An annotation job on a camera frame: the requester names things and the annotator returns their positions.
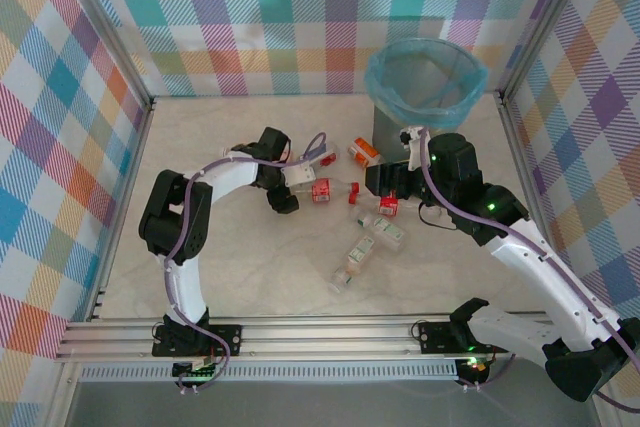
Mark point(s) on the clear bottle with red label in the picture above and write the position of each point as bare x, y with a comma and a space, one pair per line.
322, 191
387, 206

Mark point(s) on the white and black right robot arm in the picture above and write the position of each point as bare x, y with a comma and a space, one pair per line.
545, 277

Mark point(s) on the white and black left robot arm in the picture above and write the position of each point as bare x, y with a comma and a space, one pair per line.
187, 287

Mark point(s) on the grey waste bin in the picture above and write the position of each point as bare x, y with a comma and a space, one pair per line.
390, 127

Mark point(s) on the blue plastic bin liner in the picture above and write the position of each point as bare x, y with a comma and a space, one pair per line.
435, 119

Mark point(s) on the colourful checked cloth panel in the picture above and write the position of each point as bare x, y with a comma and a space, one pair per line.
600, 122
40, 122
250, 22

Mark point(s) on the small electronics board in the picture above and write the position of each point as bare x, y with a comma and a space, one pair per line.
197, 372
475, 366

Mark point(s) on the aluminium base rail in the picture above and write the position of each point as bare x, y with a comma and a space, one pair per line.
325, 337

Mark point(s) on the aluminium corner post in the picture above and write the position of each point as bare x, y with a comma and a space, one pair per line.
114, 42
545, 22

